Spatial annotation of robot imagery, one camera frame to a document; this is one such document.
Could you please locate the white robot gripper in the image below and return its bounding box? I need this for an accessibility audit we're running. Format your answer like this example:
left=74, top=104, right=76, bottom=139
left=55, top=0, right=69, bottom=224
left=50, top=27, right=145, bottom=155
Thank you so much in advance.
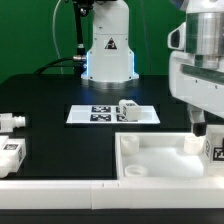
left=169, top=51, right=224, bottom=137

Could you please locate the white square table top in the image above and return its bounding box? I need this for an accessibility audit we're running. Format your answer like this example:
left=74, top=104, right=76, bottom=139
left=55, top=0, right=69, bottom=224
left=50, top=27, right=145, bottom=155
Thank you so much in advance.
left=115, top=132, right=224, bottom=178

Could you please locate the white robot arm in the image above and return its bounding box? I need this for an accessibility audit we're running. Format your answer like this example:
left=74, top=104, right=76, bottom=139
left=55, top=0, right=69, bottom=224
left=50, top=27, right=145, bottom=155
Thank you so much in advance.
left=81, top=0, right=224, bottom=135

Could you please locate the white marker sheet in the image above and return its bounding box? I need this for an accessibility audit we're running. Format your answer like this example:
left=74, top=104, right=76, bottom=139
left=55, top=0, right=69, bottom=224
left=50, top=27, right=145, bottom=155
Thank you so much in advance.
left=66, top=105, right=160, bottom=124

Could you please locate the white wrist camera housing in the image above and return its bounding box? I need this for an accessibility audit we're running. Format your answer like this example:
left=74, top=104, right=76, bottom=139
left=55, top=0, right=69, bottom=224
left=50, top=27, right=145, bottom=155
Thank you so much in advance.
left=167, top=22, right=186, bottom=51

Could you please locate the black camera pole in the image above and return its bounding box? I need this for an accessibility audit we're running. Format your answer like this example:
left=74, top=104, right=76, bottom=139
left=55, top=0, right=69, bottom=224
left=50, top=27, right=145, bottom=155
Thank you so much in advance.
left=72, top=0, right=94, bottom=77

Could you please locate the black cable on table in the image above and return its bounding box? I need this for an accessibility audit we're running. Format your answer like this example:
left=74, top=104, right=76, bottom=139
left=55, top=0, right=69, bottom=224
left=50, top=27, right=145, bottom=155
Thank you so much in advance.
left=34, top=57, right=83, bottom=76

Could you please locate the white thin cable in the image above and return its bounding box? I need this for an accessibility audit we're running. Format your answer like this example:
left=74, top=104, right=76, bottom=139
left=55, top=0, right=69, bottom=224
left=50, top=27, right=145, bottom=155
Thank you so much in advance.
left=52, top=0, right=65, bottom=76

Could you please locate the white front obstacle rail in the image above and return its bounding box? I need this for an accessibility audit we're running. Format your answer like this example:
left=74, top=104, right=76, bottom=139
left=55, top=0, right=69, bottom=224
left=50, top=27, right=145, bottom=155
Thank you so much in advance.
left=0, top=177, right=224, bottom=209

